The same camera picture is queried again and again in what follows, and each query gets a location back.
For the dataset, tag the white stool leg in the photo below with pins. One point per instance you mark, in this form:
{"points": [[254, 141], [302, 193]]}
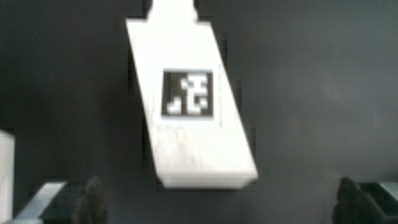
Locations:
{"points": [[200, 153], [5, 175]]}

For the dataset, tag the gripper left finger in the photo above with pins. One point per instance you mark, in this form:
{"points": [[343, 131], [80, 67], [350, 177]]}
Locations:
{"points": [[67, 203]]}

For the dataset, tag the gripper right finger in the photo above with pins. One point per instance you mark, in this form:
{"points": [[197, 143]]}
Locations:
{"points": [[366, 202]]}

